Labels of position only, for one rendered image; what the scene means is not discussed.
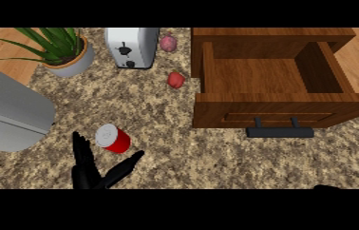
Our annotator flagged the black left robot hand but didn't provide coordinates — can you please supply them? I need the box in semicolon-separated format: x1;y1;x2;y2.
69;131;146;190

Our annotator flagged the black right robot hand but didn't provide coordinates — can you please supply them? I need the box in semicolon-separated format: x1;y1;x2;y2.
311;184;344;190

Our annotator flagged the red can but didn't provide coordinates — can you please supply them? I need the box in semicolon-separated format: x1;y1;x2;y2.
94;123;131;154

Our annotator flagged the open wooden drawer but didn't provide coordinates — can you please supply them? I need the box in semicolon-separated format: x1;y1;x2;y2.
190;41;359;129

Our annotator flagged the red bell pepper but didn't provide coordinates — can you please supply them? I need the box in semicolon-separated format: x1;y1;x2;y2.
166;70;185;90

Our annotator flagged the potted green plant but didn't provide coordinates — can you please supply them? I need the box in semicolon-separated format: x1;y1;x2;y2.
0;27;95;79

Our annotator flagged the silver toaster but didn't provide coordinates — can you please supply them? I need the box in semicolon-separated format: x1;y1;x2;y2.
103;27;160;70

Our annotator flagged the pink onion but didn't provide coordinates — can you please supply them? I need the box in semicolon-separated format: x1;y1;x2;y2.
157;32;180;53

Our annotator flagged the wooden cabinet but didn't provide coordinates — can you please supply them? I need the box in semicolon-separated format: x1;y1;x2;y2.
188;27;357;80

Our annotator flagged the dark grey drawer handle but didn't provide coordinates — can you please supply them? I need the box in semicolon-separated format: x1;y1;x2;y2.
245;116;315;139

